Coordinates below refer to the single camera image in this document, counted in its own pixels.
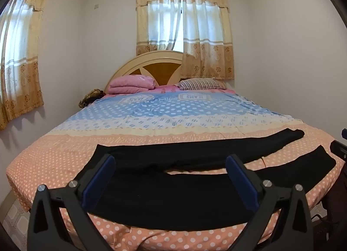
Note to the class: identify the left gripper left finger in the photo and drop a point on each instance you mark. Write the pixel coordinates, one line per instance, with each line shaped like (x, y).
(47, 231)

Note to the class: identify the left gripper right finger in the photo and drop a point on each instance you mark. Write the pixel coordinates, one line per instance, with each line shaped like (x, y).
(281, 218)

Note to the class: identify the black pants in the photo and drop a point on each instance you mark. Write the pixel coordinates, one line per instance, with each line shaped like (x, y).
(187, 186)

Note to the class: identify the polka dot bed cover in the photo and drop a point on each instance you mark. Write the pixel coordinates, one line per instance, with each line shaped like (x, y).
(153, 117)

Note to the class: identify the striped pillow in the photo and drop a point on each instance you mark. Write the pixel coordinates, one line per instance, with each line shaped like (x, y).
(201, 84)

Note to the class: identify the beige curtain side window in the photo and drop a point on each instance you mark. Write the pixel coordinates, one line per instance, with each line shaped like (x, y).
(20, 87)

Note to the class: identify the brown patterned bag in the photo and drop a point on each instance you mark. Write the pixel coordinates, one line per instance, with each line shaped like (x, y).
(92, 96)

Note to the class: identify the folded pink blanket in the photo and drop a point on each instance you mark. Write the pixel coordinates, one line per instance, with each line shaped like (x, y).
(130, 84)

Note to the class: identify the beige wooden headboard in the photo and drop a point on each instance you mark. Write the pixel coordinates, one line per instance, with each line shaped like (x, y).
(164, 66)

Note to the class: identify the beige curtain back window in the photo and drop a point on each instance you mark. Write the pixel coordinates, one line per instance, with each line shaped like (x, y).
(202, 26)

